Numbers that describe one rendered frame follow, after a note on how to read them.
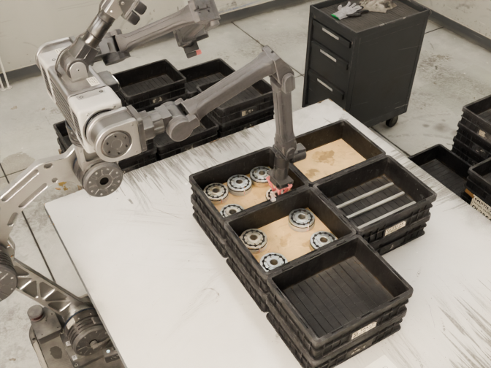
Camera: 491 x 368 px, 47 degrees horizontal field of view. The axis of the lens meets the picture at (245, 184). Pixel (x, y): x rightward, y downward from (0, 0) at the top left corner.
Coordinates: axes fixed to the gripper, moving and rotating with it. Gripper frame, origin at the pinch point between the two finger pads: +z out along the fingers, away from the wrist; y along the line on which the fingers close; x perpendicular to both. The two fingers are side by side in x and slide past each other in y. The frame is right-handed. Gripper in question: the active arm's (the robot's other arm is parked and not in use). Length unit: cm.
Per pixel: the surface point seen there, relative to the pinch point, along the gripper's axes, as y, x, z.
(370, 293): -56, -2, 5
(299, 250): -26.5, 7.5, 5.0
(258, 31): 270, -167, 74
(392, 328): -67, -5, 13
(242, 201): 7.1, 12.3, 5.1
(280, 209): -9.1, 4.6, -0.2
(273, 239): -16.8, 12.6, 5.3
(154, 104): 140, -7, 37
